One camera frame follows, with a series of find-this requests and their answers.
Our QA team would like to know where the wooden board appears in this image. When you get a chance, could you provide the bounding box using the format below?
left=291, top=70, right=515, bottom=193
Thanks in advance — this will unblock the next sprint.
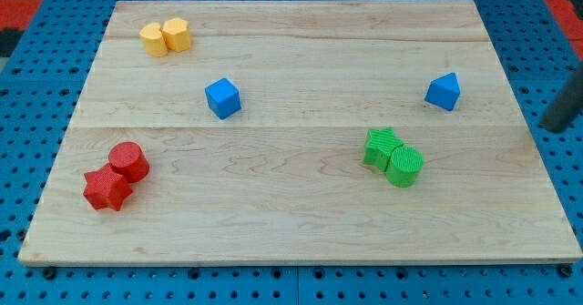
left=18, top=0, right=582, bottom=267

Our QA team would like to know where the blue triangle block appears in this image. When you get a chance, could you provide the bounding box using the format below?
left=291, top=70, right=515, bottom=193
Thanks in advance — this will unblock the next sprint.
left=424, top=72, right=461, bottom=111

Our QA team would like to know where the red cylinder block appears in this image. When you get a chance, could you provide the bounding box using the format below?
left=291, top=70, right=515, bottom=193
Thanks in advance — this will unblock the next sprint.
left=108, top=141, right=149, bottom=183

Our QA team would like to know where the yellow hexagon block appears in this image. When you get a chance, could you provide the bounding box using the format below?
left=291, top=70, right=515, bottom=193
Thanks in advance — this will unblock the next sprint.
left=162, top=17, right=192, bottom=52

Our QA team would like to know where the green star block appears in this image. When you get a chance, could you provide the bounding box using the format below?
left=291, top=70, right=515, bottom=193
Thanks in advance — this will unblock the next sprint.
left=363, top=127, right=404, bottom=172

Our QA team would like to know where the yellow heart block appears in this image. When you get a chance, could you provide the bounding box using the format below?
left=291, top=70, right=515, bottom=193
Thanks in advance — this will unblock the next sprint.
left=139, top=22, right=168, bottom=57

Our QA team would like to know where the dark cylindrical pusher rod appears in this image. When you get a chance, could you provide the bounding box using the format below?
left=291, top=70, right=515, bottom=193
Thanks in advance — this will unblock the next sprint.
left=540, top=64, right=582, bottom=133

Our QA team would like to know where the green cylinder block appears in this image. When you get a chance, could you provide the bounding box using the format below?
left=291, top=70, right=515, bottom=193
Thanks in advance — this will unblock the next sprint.
left=386, top=146, right=424, bottom=188

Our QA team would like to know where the red star block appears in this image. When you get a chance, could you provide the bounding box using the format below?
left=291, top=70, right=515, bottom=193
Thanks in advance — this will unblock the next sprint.
left=83, top=164, right=133, bottom=211

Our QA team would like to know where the blue cube block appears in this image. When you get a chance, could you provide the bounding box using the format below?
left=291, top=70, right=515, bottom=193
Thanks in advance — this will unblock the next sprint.
left=205, top=78, right=241, bottom=119

